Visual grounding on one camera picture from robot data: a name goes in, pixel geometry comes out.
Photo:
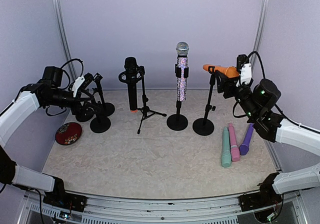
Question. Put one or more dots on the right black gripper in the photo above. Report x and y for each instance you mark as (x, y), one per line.
(226, 82)

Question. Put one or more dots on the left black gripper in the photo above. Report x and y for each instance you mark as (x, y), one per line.
(75, 107)

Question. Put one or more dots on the orange microphone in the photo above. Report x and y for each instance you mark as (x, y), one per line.
(230, 72)

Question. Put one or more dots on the pink mic round stand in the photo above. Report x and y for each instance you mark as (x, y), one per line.
(84, 114)

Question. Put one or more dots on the purple mic round stand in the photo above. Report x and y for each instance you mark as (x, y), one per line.
(107, 107)

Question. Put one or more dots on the teal mic round stand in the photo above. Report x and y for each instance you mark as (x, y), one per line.
(101, 123)

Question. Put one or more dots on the orange mic round stand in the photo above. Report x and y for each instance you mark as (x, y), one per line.
(203, 126)

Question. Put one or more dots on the purple microphone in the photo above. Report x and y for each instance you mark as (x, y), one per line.
(245, 146)

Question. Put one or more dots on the pink microphone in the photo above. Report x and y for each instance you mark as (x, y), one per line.
(234, 149)

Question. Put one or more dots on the teal microphone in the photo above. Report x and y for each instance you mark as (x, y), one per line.
(226, 157)

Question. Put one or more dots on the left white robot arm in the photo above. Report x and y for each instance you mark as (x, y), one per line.
(46, 92)

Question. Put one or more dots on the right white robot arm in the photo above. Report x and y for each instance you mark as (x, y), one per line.
(257, 105)

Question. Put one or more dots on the glitter silver microphone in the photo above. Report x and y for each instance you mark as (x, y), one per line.
(182, 70)

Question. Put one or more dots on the black microphone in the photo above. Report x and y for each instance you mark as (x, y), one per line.
(131, 72)

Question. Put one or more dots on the black tripod mic stand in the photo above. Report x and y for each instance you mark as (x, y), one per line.
(145, 109)

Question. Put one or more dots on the glitter mic round stand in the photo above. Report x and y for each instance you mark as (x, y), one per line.
(177, 121)

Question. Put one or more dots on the red embroidered round cushion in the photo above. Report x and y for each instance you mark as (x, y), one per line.
(68, 133)

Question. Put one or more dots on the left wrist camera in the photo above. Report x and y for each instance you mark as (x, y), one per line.
(81, 83)

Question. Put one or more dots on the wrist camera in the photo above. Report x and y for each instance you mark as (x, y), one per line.
(81, 83)
(244, 68)

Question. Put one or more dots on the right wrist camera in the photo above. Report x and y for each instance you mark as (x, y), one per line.
(244, 68)

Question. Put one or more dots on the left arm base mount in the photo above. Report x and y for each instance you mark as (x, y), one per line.
(70, 201)

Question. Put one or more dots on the aluminium front rail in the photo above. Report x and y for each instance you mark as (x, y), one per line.
(238, 208)

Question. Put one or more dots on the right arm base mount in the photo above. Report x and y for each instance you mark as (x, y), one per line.
(260, 201)

